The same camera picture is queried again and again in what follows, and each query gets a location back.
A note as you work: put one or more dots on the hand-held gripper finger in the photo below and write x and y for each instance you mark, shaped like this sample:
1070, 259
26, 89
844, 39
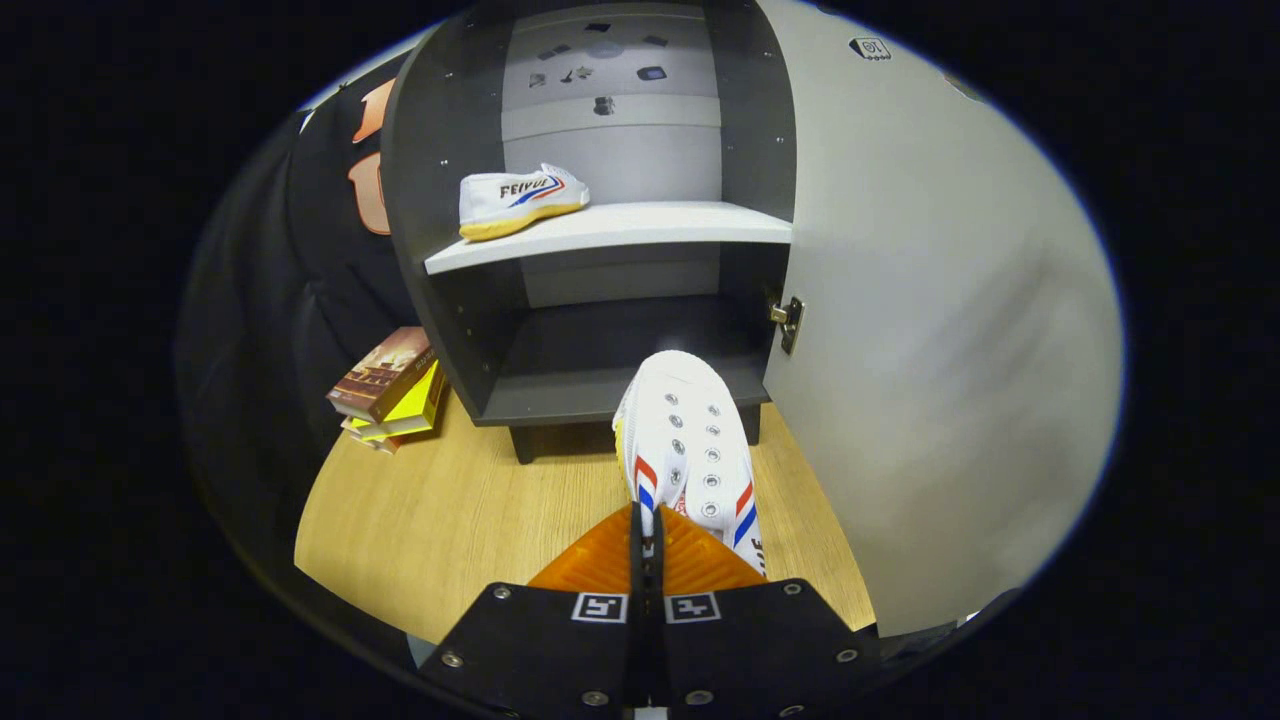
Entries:
657, 660
637, 650

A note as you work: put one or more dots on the white striped shoe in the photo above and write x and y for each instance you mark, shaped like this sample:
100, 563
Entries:
520, 195
685, 420

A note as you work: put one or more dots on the beige shoe cabinet door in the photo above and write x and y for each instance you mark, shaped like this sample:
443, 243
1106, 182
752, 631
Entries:
930, 350

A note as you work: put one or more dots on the dark grey shoe cabinet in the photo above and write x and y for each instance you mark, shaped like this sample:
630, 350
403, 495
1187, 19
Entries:
450, 150

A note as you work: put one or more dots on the metal door hinge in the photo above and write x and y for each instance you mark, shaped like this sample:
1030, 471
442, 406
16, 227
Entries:
790, 320

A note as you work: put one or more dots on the white cabinet shelf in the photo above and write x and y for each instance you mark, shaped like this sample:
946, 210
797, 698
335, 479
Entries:
620, 225

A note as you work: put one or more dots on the yellow book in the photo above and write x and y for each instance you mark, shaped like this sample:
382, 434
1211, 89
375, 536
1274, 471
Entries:
415, 405

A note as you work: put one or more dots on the thin pale book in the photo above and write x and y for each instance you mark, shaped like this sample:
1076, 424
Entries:
380, 442

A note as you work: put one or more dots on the brown cover book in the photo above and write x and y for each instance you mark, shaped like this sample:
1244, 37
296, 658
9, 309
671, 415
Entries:
378, 375

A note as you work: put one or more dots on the black backdrop cloth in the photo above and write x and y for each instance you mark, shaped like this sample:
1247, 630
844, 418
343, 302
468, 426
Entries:
260, 300

